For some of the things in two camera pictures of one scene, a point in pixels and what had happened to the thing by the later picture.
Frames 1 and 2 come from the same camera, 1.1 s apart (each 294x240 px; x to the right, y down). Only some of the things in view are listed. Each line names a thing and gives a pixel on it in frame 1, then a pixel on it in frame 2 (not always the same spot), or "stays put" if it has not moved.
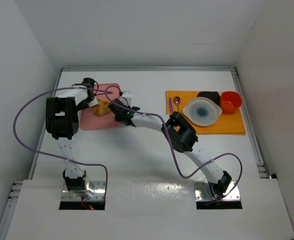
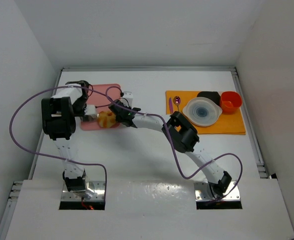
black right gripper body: (114, 106) stays put
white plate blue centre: (202, 111) stays put
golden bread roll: (102, 108) → (106, 119)
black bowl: (213, 95) stays put
